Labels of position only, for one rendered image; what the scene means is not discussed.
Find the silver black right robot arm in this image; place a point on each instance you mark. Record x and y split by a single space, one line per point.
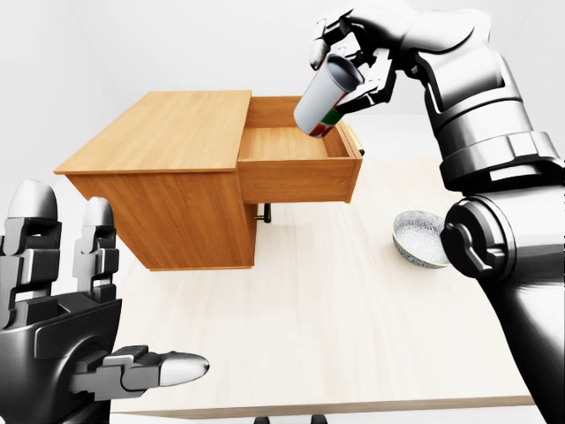
485 132

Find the open wooden drawer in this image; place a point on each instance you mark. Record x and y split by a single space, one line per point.
296 179

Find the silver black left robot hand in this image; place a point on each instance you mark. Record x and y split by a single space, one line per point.
57 349

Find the wooden cabinet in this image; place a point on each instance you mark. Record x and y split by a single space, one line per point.
176 132

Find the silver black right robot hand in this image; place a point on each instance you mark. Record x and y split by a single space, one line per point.
384 26

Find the patterned blue-white bowl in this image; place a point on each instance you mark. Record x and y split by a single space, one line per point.
417 240

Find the white ketchup can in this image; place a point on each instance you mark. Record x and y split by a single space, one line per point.
320 99

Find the small dark shape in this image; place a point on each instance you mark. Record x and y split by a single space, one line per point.
262 420
318 420

